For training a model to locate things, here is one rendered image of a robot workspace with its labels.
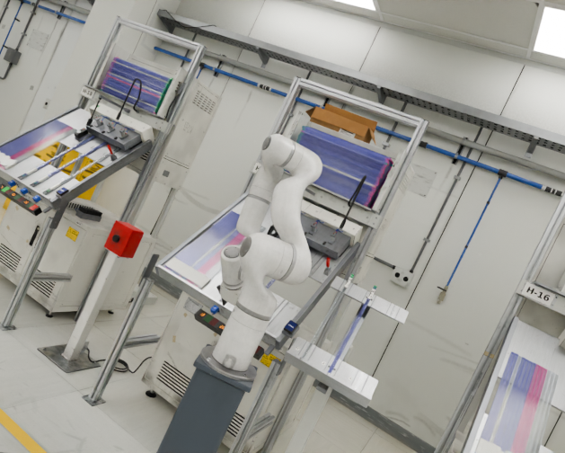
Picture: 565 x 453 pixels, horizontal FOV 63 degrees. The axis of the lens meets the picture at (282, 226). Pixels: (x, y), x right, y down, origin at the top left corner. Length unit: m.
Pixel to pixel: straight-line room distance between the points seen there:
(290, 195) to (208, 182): 3.02
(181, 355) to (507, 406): 1.51
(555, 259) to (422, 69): 2.20
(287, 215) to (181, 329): 1.22
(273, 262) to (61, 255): 1.92
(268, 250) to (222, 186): 3.07
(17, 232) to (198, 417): 2.19
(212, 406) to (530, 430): 1.13
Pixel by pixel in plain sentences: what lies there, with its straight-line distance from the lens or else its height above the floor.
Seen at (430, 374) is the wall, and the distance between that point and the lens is 3.80.
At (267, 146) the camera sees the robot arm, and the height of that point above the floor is 1.38.
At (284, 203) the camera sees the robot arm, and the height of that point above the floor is 1.23.
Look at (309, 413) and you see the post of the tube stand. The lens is 2.04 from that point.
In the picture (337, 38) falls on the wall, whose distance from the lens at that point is 4.46.
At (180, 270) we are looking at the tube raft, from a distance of 2.18.
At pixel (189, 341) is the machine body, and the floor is 0.39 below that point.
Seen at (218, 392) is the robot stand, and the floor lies 0.64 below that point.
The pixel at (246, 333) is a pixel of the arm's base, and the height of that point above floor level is 0.83.
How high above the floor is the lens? 1.23
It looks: 3 degrees down
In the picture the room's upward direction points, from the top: 25 degrees clockwise
